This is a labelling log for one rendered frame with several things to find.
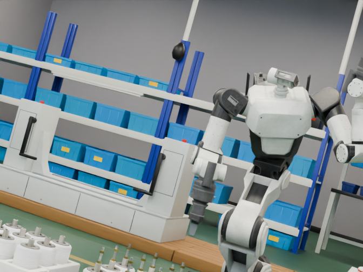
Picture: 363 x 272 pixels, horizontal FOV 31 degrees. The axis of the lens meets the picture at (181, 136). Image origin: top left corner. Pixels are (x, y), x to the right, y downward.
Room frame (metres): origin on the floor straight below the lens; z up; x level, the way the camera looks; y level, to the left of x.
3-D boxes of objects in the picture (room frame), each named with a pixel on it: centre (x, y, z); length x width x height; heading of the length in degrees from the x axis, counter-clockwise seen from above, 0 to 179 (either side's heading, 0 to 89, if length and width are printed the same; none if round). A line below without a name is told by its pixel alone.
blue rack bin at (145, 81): (7.72, 0.40, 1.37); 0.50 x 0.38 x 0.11; 162
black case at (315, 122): (7.10, -1.28, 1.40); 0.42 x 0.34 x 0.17; 162
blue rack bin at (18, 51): (8.32, 2.09, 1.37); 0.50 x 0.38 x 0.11; 159
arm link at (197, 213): (2.50, -0.14, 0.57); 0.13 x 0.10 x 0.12; 177
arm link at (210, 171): (2.49, -0.15, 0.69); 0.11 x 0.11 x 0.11; 3
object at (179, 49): (7.34, 0.28, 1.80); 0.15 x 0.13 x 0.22; 70
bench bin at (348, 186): (7.57, -2.06, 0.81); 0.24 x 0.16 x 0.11; 151
